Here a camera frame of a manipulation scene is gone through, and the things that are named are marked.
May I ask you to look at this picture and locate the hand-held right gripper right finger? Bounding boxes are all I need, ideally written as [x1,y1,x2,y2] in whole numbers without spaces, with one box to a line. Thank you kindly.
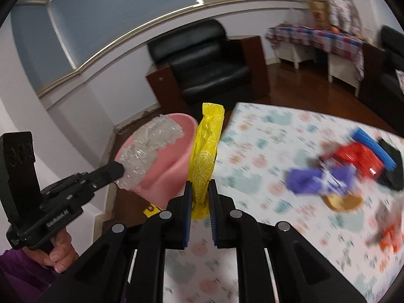
[208,179,368,303]

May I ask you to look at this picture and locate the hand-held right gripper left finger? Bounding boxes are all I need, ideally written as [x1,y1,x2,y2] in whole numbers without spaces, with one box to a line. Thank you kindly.
[38,181,193,303]

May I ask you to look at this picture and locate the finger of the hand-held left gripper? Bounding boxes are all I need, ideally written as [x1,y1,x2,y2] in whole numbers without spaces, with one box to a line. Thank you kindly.
[86,161,125,190]

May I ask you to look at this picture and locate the clear plastic wrap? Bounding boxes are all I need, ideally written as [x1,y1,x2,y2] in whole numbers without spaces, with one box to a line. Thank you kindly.
[117,114,185,192]

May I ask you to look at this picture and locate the yellow plastic wrapper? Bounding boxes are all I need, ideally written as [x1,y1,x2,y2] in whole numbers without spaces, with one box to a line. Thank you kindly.
[188,103,225,221]

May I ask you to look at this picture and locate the pink plastic bin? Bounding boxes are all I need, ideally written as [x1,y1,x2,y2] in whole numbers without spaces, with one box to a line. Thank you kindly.
[114,113,198,211]

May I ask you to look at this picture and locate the red plastic bag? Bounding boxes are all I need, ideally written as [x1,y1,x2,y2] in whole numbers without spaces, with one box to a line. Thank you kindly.
[319,142,386,181]

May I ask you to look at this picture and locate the blue foam net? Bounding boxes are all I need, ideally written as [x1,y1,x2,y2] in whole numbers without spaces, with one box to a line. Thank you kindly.
[352,128,397,170]

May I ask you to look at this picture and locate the person's left forearm purple sleeve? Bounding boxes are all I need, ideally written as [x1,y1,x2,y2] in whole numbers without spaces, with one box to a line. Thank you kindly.
[0,249,61,303]

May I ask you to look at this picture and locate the person's left hand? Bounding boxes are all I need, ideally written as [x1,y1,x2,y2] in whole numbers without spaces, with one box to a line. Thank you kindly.
[24,229,80,267]

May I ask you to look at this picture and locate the small yellow packet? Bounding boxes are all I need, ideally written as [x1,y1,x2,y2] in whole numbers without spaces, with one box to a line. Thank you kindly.
[143,204,163,218]

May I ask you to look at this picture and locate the purple wrapper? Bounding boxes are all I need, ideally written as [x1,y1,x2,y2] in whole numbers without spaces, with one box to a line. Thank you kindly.
[286,162,357,197]

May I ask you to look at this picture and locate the animal printed mat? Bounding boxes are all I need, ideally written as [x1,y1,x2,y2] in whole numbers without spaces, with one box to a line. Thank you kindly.
[164,102,404,303]

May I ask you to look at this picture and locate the brown round snack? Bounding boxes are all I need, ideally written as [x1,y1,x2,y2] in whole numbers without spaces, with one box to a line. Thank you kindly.
[322,192,364,212]

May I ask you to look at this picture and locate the black leather armchair wooden sides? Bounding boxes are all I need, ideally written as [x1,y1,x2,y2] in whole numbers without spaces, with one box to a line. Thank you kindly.
[145,19,271,114]

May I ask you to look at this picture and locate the curved window with blinds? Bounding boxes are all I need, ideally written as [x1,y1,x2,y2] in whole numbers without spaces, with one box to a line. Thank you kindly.
[11,0,325,97]

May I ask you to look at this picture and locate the crumpled red white wrapper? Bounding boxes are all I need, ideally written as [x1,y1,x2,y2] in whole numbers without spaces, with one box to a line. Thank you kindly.
[366,202,404,253]

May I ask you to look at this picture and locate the white cabinet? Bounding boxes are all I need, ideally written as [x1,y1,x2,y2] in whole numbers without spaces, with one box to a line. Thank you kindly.
[327,52,362,97]
[276,42,316,69]

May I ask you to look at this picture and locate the black foam net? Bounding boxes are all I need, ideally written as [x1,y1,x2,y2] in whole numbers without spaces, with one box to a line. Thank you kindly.
[375,137,404,192]

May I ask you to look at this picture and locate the plaid tablecloth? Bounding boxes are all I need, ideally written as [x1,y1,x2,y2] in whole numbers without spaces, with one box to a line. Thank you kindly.
[265,23,367,81]

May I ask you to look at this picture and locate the clear plastic bag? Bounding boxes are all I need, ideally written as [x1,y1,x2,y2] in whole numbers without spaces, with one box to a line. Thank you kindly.
[284,8,309,28]

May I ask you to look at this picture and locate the cardboard box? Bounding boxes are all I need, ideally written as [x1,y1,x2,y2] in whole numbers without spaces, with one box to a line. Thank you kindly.
[308,0,331,28]

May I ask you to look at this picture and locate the black leather sofa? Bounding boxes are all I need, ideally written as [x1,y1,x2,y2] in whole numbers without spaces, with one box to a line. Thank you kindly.
[360,25,404,111]

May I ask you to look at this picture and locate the hanging patterned garment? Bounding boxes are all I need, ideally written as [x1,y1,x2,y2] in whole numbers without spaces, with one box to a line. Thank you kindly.
[325,0,362,35]

